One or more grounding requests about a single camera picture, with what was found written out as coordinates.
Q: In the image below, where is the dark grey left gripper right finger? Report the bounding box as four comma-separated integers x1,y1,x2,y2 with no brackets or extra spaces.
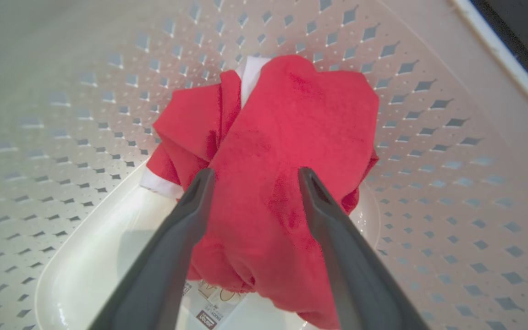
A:
297,167,429,330

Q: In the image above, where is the printed label sticker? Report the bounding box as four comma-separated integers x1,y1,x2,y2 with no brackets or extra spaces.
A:
182,279,247,330

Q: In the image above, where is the red garment with white trim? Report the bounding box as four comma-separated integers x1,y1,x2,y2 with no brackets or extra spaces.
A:
140,55,380,330

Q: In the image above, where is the white perforated laundry basket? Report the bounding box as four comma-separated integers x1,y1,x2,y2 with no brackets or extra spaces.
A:
0,0,528,330

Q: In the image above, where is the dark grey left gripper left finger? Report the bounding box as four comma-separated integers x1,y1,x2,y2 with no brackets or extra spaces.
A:
89,168,216,330

